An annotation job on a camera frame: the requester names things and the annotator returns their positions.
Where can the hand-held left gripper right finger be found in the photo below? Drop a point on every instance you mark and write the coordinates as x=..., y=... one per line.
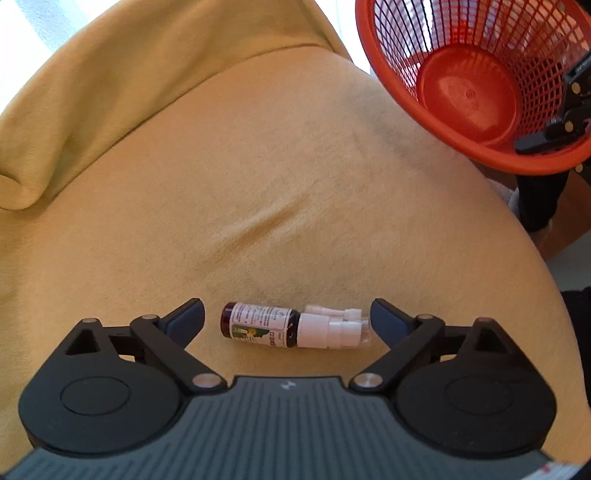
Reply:
x=383, y=319

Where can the red plastic mesh basket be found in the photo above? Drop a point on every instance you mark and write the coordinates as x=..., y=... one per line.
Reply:
x=466, y=97

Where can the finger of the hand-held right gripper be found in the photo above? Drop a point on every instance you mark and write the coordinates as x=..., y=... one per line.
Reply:
x=561, y=131

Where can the person's black trouser leg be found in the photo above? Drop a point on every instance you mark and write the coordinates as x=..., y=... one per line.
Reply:
x=579, y=318
x=540, y=198

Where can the brown spray bottle white nozzle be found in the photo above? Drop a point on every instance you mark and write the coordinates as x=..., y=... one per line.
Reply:
x=258, y=323

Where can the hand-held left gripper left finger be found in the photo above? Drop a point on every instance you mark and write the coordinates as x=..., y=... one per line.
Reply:
x=184, y=319

